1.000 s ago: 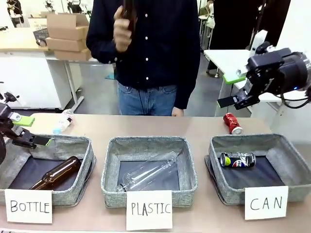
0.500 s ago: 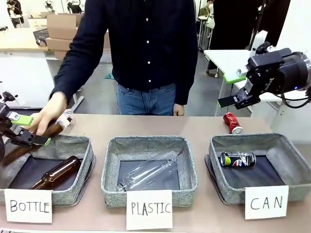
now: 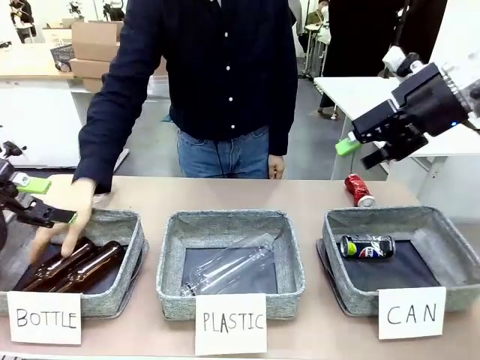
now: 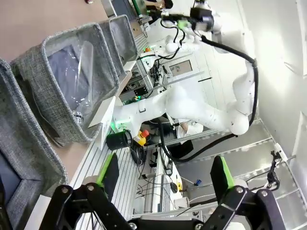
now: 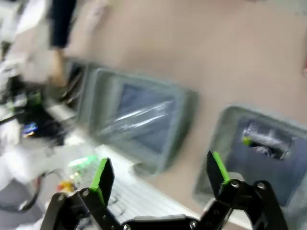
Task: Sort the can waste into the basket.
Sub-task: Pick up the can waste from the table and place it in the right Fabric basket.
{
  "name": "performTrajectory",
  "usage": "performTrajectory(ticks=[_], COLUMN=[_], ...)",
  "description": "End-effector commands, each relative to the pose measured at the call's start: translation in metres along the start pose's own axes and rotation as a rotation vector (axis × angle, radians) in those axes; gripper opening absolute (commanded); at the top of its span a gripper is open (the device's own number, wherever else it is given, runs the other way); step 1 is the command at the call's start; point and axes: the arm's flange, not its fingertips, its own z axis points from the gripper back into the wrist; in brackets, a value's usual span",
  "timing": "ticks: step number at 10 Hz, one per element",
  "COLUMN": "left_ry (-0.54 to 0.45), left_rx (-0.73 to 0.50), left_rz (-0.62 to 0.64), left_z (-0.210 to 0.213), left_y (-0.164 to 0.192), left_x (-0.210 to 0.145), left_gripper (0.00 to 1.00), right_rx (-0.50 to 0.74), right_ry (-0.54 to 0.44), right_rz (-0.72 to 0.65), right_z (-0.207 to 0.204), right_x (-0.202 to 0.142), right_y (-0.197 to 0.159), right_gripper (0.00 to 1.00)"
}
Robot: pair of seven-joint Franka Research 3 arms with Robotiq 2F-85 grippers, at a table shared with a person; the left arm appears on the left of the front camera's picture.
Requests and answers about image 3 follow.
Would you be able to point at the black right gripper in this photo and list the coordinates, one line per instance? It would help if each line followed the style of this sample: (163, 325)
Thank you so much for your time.
(427, 101)

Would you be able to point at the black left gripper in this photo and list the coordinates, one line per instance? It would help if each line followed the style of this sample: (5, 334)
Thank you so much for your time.
(6, 191)

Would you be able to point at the brown glass bottle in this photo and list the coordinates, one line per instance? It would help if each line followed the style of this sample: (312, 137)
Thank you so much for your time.
(48, 268)
(97, 262)

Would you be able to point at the black Pepsi can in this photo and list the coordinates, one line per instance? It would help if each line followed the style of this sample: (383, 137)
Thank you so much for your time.
(369, 246)

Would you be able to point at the clear plastic bottle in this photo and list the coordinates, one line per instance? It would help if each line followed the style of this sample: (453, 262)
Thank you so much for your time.
(225, 266)

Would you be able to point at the person's right forearm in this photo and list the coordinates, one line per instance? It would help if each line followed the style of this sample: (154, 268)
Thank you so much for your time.
(101, 150)

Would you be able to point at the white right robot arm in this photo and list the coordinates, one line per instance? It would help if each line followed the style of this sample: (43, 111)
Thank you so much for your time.
(467, 80)

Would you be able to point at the person's left forearm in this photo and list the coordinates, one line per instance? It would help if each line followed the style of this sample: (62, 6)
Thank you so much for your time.
(281, 127)

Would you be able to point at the crushed red can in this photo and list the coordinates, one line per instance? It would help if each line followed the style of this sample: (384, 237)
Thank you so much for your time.
(359, 189)

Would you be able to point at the grey basket labelled can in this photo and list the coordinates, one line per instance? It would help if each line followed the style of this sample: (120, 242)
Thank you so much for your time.
(375, 221)

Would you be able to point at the grey basket labelled bottle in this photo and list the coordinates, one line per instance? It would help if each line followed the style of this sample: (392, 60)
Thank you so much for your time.
(123, 232)

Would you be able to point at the paper label reading can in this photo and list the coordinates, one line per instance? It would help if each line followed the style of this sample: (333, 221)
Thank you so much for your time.
(411, 313)

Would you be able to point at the grey basket labelled plastic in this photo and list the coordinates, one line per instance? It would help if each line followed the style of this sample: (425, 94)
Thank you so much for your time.
(225, 228)

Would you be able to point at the person's right hand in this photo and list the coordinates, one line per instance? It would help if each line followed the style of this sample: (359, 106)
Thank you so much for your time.
(80, 202)

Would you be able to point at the person's left hand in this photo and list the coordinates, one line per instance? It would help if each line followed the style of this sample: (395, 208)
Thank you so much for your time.
(276, 167)

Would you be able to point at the white side table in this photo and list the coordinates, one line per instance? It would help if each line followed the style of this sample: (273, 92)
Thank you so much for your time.
(356, 93)

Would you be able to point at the white cabinet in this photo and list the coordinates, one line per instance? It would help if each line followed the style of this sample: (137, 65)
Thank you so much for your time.
(450, 183)

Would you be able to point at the bystander in black coat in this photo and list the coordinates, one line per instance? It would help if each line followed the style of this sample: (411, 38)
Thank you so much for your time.
(356, 37)

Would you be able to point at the paper label reading bottle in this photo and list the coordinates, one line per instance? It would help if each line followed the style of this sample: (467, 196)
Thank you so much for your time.
(45, 318)

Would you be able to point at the white chair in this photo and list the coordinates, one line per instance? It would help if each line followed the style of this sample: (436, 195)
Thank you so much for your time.
(317, 37)

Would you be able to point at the bystander in black clothes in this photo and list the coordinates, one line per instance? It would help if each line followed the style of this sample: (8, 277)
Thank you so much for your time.
(423, 26)

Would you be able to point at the light wooden top table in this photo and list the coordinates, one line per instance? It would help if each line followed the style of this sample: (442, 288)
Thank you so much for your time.
(30, 67)

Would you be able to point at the flat cardboard box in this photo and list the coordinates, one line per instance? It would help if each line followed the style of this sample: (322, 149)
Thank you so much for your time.
(88, 67)

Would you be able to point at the black plastic crate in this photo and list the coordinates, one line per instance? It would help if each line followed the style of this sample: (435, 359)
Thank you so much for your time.
(62, 54)

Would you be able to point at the white storage box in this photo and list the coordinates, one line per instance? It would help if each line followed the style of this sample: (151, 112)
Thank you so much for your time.
(56, 35)

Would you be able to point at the person in dark shirt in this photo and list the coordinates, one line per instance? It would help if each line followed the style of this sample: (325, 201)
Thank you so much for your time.
(225, 75)

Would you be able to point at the large cardboard box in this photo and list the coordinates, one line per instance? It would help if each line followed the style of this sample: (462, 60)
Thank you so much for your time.
(93, 39)

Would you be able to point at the seated person in background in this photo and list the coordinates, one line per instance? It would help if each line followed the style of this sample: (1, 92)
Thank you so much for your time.
(21, 17)

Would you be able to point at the paper label reading plastic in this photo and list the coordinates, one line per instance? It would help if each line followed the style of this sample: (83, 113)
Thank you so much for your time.
(230, 324)

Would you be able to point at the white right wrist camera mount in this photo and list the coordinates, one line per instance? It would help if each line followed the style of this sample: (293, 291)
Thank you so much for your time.
(393, 58)

